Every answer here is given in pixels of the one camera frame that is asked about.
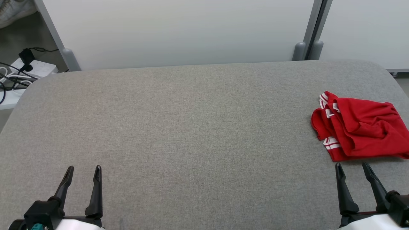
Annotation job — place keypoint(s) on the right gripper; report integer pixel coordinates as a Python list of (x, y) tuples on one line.
[(396, 214)]

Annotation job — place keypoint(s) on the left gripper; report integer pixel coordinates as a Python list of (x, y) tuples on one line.
[(41, 214)]

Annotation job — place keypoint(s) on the black power adapter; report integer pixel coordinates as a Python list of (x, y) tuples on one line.
[(26, 57)]

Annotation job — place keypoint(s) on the grey white sneaker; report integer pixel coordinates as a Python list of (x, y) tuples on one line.
[(14, 11)]

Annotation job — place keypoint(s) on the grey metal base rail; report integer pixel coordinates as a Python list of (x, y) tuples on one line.
[(399, 71)]

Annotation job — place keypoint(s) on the grey partition post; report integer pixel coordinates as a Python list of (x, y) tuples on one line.
[(302, 48), (68, 57), (318, 44)]

